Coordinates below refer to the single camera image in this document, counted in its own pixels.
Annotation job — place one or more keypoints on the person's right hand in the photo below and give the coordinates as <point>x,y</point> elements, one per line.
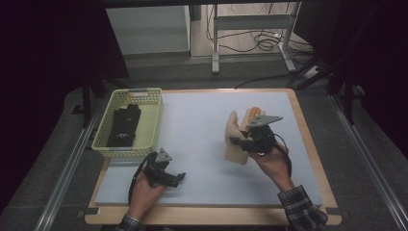
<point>272,165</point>

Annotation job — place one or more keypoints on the pale yellow plastic basket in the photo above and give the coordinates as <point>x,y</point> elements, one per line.
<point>150,128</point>

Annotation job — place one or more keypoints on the black glove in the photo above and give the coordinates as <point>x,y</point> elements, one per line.
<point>123,125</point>

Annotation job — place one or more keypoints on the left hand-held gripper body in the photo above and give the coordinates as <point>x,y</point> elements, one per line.
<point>158,168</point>

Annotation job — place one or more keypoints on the white table mat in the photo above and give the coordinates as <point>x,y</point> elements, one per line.
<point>198,134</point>

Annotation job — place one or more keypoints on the black metal stand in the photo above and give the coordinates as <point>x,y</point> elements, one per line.
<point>349,99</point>
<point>86,96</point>

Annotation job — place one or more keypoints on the person's left hand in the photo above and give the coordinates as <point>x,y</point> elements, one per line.
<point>144,195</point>

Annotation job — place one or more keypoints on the white cabinet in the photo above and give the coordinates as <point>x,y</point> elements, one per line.
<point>147,29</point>

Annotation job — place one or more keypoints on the beige knit glove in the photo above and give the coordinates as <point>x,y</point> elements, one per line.
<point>234,141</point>

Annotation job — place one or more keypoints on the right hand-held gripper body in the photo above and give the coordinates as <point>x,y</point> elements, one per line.
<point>261,136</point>

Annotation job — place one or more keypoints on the white metal desk frame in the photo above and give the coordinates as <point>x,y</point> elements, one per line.
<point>250,22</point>

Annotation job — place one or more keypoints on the aluminium rail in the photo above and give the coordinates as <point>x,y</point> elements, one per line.
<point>64,179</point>
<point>369,160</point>

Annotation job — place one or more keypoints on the white power strip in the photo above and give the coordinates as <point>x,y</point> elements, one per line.
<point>311,71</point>

